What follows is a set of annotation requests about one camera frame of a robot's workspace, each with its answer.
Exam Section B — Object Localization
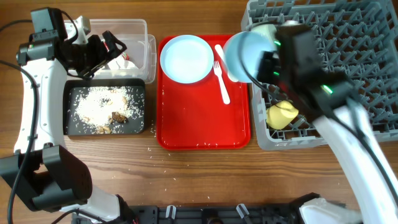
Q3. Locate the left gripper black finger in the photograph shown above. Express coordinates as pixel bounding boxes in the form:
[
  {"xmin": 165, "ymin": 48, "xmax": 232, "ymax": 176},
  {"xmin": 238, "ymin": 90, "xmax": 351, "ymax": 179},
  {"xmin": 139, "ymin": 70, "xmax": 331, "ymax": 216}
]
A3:
[
  {"xmin": 74, "ymin": 51, "xmax": 121, "ymax": 80},
  {"xmin": 103, "ymin": 30, "xmax": 127, "ymax": 58}
]

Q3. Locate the red snack wrapper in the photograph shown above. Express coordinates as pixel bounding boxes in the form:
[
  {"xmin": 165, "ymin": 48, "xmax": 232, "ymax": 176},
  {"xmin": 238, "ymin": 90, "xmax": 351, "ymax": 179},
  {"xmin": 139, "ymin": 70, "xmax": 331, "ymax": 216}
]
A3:
[{"xmin": 103, "ymin": 41, "xmax": 130, "ymax": 60}]

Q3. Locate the white napkin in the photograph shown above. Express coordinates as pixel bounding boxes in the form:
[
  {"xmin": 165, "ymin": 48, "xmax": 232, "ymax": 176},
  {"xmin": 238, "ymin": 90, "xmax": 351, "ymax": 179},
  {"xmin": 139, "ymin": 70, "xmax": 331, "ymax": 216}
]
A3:
[{"xmin": 105, "ymin": 56, "xmax": 137, "ymax": 70}]

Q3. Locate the light blue bowl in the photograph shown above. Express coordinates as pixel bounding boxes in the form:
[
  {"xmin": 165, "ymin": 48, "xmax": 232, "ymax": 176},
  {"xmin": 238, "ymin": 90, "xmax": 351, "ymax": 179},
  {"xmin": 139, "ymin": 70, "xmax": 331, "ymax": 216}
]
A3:
[{"xmin": 223, "ymin": 32, "xmax": 277, "ymax": 83}]

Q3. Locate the white plastic spoon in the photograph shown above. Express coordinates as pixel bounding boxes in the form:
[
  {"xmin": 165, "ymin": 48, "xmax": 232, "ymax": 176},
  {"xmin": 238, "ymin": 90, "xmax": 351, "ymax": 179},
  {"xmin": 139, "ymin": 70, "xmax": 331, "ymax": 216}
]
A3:
[{"xmin": 215, "ymin": 44, "xmax": 238, "ymax": 83}]

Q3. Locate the mint green bowl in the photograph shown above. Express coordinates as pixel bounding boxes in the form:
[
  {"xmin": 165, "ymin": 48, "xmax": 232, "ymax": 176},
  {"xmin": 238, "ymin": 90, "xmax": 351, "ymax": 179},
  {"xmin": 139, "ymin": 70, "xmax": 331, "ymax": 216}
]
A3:
[{"xmin": 249, "ymin": 24, "xmax": 277, "ymax": 44}]

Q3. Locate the leftover rice and food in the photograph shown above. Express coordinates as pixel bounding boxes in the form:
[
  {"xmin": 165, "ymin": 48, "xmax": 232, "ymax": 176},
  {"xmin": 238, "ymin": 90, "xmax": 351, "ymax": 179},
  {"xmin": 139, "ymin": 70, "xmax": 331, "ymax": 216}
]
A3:
[{"xmin": 70, "ymin": 86, "xmax": 146, "ymax": 134}]

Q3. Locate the yellow plastic cup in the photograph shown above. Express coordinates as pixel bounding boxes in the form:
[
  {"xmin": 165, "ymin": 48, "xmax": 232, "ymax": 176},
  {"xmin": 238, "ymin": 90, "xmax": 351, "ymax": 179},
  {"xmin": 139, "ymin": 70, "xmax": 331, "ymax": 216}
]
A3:
[{"xmin": 266, "ymin": 101, "xmax": 299, "ymax": 129}]

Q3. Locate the white plastic fork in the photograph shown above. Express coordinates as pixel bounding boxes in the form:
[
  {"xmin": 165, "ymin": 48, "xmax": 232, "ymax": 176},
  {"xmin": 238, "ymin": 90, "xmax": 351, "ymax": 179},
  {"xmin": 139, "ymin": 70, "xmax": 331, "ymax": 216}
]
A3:
[{"xmin": 213, "ymin": 61, "xmax": 231, "ymax": 105}]

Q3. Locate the light blue plate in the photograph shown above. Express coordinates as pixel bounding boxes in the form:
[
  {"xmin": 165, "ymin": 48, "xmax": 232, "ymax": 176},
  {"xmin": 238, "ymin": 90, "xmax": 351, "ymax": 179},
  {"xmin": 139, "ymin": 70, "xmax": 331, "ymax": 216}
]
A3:
[{"xmin": 160, "ymin": 35, "xmax": 215, "ymax": 84}]

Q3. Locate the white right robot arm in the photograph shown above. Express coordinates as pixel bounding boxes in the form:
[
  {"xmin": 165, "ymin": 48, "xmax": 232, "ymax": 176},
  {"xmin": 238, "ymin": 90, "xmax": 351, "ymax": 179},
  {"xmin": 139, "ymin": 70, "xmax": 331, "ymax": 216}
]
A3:
[{"xmin": 259, "ymin": 22, "xmax": 397, "ymax": 223}]

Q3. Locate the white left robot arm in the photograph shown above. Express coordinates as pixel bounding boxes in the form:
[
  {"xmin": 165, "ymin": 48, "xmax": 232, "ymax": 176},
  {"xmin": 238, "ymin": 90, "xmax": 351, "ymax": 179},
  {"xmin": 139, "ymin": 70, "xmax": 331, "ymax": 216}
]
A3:
[{"xmin": 1, "ymin": 7, "xmax": 139, "ymax": 223}]

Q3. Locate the black waste tray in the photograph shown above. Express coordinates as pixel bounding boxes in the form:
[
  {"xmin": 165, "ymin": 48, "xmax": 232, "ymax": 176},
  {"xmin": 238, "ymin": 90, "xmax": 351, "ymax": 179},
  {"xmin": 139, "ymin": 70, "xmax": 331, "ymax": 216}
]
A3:
[{"xmin": 62, "ymin": 78, "xmax": 146, "ymax": 136}]

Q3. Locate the clear plastic waste bin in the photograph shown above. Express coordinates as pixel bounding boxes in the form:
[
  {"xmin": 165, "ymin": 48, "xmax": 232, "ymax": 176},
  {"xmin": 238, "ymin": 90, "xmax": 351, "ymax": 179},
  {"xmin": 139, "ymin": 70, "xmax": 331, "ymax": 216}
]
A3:
[{"xmin": 87, "ymin": 19, "xmax": 157, "ymax": 84}]

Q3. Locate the grey dishwasher rack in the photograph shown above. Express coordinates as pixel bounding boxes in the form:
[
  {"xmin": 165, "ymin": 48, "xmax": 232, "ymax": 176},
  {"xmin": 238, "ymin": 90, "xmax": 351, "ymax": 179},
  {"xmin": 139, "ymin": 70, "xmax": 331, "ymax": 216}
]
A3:
[{"xmin": 241, "ymin": 0, "xmax": 397, "ymax": 142}]

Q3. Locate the red serving tray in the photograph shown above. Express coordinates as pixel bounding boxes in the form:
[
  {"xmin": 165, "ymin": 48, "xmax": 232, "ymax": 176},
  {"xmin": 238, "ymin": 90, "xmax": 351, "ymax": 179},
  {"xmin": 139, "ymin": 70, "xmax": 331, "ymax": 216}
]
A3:
[{"xmin": 155, "ymin": 34, "xmax": 252, "ymax": 151}]

